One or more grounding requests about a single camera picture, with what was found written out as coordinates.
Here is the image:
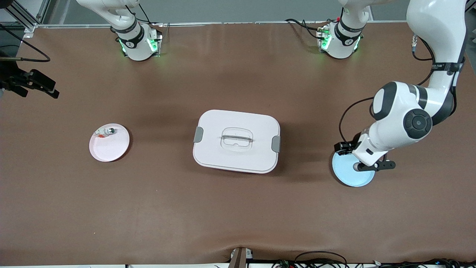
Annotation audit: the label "aluminium frame post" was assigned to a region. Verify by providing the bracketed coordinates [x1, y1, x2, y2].
[0, 0, 51, 38]

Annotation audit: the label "light blue round plate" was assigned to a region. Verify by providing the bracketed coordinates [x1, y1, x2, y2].
[332, 151, 376, 187]

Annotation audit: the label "pink round plate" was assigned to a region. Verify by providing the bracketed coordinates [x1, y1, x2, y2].
[89, 123, 130, 162]

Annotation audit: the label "brown table mat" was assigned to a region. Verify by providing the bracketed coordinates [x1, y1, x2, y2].
[0, 22, 476, 266]

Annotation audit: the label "black cable bundle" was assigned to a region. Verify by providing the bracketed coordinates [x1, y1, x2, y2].
[271, 251, 350, 268]
[372, 258, 476, 268]

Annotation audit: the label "white lunch box grey clips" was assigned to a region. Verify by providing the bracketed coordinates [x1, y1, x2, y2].
[193, 109, 281, 174]

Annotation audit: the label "black base power cable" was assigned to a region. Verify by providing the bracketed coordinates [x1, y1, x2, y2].
[285, 18, 337, 40]

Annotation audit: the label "black left arm wrist cable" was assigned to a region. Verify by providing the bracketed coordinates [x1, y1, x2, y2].
[338, 33, 465, 146]

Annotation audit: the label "brown camera mount post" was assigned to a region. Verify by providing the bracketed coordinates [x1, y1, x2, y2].
[228, 247, 254, 268]

